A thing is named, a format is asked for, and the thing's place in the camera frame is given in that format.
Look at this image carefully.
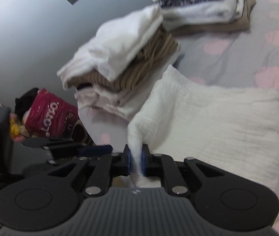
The white crinkled skirt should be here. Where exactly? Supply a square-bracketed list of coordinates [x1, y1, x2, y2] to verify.
[128, 66, 279, 190]

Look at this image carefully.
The white folded clothes pile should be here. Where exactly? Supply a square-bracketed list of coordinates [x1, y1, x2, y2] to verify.
[57, 5, 179, 121]

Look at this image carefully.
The folded clothes stack with khaki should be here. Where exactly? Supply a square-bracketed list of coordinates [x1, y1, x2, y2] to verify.
[152, 0, 256, 36]

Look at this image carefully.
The red plastic bag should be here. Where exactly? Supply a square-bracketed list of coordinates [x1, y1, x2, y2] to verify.
[23, 88, 79, 138]

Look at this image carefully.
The brown striped folded garment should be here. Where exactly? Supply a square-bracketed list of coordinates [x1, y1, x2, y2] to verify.
[67, 25, 179, 93]

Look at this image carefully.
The grey pink-dotted bed sheet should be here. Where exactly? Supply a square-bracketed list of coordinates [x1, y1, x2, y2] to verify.
[81, 0, 279, 233]

